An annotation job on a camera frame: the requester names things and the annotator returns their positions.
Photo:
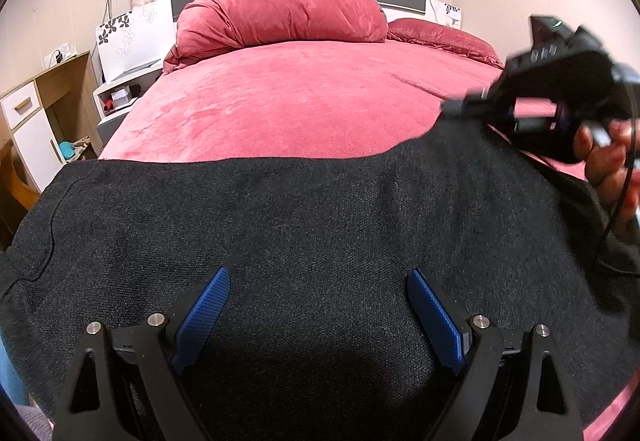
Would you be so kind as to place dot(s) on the white grey nightstand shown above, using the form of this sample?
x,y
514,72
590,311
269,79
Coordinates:
x,y
115,99

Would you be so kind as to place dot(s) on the white wall socket on desk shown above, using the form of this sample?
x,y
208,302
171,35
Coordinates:
x,y
59,55

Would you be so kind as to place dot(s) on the wood and white cabinet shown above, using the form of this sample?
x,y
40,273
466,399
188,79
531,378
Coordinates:
x,y
52,107

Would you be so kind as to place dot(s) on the pink bed cover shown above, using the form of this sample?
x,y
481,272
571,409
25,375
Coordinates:
x,y
300,101

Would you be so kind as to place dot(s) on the person's right hand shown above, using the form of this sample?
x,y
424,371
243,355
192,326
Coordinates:
x,y
605,171

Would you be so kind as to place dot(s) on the large pink duvet pillow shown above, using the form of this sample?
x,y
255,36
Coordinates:
x,y
210,28

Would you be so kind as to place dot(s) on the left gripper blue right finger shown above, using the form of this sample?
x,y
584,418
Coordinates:
x,y
442,319

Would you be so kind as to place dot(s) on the brown wooden side table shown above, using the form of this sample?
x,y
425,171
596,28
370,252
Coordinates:
x,y
17,198

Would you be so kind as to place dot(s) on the teal object in cabinet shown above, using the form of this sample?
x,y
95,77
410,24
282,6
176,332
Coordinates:
x,y
67,150

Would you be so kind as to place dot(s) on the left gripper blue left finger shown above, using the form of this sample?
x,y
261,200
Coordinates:
x,y
194,316

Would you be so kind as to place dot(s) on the black knitted garment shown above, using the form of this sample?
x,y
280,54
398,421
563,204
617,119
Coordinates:
x,y
111,241

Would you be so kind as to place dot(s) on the flat pink pillow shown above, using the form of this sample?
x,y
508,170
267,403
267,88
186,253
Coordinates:
x,y
445,38

